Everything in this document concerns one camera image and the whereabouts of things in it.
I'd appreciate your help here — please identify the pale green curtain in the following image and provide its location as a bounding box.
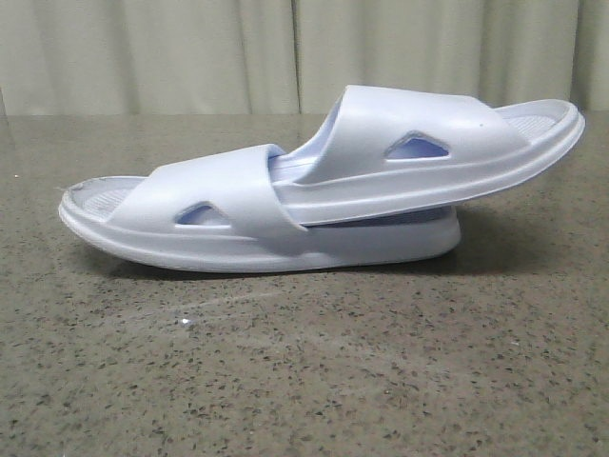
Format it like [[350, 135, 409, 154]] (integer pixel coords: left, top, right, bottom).
[[1, 1, 608, 115]]

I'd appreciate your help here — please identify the light blue slipper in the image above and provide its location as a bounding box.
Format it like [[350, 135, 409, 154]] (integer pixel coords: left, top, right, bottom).
[[58, 145, 461, 273], [269, 86, 585, 226]]

